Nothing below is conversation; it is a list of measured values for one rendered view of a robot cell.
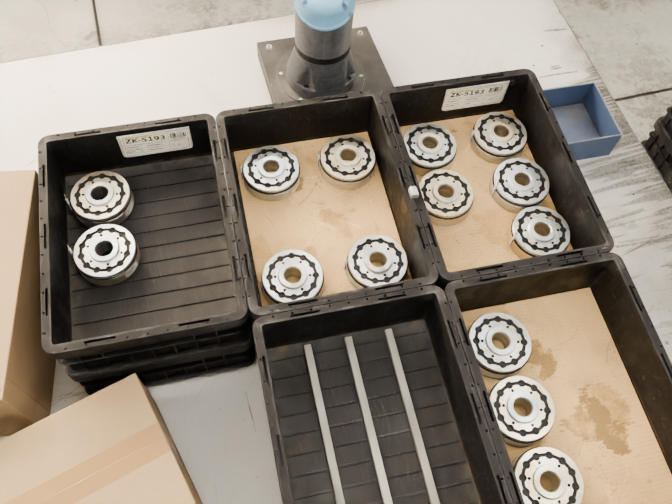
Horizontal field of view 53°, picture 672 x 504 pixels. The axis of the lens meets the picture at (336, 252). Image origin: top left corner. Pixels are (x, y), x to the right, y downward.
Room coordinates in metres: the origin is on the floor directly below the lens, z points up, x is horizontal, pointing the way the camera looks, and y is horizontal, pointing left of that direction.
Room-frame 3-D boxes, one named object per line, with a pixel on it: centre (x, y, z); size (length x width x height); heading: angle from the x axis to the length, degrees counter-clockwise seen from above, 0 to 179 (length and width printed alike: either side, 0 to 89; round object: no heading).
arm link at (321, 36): (1.06, 0.07, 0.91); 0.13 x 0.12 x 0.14; 3
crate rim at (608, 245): (0.71, -0.25, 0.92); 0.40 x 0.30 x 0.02; 17
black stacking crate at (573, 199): (0.71, -0.25, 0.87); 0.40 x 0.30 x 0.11; 17
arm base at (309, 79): (1.04, 0.07, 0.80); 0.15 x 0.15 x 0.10
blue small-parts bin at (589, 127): (0.98, -0.46, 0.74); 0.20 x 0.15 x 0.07; 108
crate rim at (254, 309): (0.62, 0.03, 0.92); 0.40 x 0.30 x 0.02; 17
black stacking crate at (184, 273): (0.53, 0.32, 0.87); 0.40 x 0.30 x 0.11; 17
